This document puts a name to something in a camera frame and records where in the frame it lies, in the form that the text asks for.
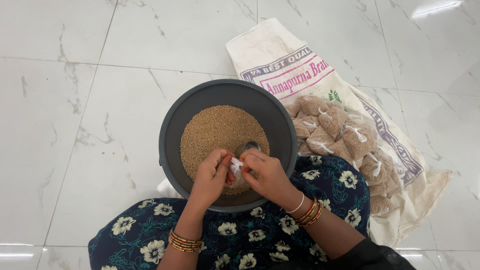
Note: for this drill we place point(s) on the person's left hand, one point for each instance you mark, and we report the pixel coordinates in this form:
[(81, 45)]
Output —
[(208, 178)]

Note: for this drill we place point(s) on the person's right hand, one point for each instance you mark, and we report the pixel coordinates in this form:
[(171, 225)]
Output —
[(272, 180)]

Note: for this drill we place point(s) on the small clear grain bag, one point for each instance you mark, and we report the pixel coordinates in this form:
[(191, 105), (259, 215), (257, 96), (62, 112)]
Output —
[(236, 167)]

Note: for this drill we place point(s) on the thin white bangle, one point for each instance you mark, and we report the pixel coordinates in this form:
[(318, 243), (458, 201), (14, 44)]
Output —
[(298, 205)]

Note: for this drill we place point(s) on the small steel cup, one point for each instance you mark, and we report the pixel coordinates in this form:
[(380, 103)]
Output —
[(249, 146)]

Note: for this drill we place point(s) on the gold and red bangles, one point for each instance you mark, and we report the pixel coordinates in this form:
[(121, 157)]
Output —
[(309, 213), (183, 242)]

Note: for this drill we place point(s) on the heap of wheat grain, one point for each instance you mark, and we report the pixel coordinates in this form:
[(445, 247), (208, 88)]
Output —
[(217, 127)]

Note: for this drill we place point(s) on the grey round plastic basin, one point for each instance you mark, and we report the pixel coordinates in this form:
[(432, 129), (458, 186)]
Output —
[(262, 108)]

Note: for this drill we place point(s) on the pile of tied grain packets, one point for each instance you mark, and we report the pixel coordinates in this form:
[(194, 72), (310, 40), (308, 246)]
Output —
[(356, 140)]

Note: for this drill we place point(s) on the black cloth garment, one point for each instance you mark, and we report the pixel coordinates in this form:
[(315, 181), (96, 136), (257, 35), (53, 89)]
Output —
[(375, 258)]

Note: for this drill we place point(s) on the white woven printed sack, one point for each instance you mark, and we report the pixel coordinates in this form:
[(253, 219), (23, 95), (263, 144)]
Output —
[(270, 48)]

